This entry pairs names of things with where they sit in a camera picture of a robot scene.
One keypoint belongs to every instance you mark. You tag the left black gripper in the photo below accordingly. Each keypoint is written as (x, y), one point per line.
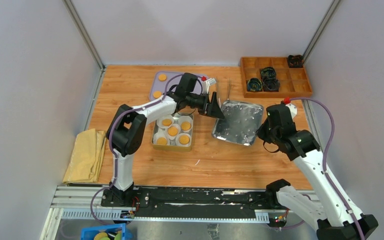
(211, 108)

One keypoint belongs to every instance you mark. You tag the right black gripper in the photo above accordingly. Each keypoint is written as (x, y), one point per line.
(261, 133)

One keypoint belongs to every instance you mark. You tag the round orange cookie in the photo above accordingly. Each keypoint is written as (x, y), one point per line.
(184, 139)
(162, 141)
(157, 94)
(186, 126)
(162, 77)
(166, 122)
(172, 131)

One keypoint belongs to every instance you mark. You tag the metal tongs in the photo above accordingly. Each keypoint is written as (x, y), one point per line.
(223, 88)

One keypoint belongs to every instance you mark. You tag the square metal cookie tin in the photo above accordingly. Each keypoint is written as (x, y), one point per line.
(173, 147)

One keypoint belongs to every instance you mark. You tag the silver tin lid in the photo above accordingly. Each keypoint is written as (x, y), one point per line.
(240, 124)

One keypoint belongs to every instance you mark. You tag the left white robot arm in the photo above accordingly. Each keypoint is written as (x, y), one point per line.
(126, 131)

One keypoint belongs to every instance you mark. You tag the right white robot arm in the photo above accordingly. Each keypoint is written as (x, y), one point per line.
(337, 217)

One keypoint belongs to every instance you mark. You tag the white paper cup top-right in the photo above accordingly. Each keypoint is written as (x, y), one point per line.
(185, 118)

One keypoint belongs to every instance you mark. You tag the white paper cup top-left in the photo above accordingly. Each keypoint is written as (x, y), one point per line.
(159, 121)

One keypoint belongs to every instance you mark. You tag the white paper cup centre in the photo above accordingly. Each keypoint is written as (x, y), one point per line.
(172, 138)

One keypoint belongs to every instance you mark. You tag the white paper cup bottom-right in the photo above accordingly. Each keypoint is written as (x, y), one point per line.
(179, 145)

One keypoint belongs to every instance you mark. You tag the white paper cup bottom-left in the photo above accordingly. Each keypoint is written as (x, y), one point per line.
(159, 135)

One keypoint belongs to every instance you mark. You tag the orange wooden compartment box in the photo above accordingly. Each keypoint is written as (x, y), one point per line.
(294, 82)

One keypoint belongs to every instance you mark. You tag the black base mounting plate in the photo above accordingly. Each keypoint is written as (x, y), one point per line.
(191, 203)

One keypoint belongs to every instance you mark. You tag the yellow folded cloth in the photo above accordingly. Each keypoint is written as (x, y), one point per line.
(86, 158)

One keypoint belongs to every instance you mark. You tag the blue plastic bin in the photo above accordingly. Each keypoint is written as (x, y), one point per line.
(106, 232)

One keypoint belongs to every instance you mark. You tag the black cable coil corner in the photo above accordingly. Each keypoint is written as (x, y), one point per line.
(295, 61)

